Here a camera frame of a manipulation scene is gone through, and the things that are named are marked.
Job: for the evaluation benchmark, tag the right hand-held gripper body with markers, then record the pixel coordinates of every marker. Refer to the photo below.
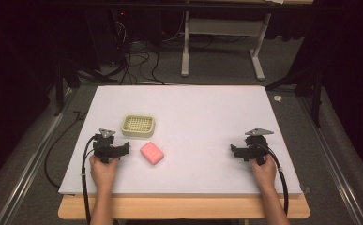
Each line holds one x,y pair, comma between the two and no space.
256,146

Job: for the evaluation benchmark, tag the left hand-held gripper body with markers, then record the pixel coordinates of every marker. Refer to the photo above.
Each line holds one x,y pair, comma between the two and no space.
103,145

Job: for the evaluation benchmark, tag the pale yellow soap dish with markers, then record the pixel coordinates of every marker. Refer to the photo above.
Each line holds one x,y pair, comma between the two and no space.
138,125

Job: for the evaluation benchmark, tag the pink soap bar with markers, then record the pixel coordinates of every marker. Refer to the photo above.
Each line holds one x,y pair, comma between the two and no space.
152,152

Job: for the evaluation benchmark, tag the person's left hand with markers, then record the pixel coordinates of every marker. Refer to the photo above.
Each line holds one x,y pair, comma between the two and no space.
103,172

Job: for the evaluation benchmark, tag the person's right hand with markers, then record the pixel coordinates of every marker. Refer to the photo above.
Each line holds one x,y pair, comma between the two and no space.
264,174

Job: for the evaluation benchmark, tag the white foam board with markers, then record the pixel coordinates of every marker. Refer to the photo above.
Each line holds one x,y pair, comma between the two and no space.
188,131

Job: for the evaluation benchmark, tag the crumpled white paper scrap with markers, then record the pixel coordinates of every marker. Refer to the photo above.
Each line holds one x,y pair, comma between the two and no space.
277,98

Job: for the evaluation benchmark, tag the wooden table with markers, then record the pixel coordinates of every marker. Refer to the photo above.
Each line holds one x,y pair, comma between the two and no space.
182,206

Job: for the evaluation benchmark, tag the black metal stand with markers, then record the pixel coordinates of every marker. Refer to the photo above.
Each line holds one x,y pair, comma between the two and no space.
316,93
64,78

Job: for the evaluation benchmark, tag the dark computer tower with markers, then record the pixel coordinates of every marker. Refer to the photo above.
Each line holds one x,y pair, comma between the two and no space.
132,31

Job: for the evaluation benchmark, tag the metal floor rail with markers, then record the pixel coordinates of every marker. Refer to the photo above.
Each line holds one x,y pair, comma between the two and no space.
335,168
29,168

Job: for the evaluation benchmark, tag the white metal desk frame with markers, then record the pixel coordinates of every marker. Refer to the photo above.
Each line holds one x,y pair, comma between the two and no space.
223,27

